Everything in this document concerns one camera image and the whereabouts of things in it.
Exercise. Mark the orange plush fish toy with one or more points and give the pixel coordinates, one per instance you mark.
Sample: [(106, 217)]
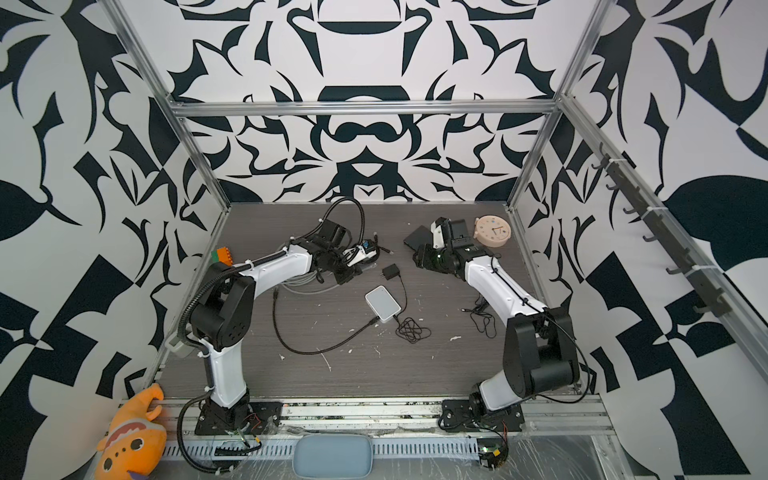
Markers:
[(135, 442)]

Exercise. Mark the black wall hook rail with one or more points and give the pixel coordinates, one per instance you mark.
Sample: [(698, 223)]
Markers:
[(667, 232)]

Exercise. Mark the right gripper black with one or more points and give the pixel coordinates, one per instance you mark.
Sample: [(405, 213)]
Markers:
[(425, 258)]

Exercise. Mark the black flat switch box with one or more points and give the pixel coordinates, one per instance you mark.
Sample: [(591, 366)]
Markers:
[(421, 236)]

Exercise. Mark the black power adapter with cable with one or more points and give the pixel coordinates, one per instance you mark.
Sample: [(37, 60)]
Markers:
[(407, 328)]

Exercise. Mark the orange green toy block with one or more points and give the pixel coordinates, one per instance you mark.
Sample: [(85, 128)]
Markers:
[(222, 255)]

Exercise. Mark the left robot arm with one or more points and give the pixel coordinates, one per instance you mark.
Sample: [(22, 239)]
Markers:
[(218, 316)]

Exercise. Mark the white network switch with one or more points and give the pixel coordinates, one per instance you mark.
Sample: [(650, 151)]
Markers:
[(383, 304)]

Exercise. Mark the grey blue cushion pad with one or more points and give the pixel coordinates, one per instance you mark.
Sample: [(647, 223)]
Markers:
[(333, 456)]

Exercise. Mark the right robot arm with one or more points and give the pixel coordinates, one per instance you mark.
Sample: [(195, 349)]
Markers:
[(540, 352)]

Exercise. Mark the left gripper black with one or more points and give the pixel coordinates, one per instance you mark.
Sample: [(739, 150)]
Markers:
[(353, 272)]

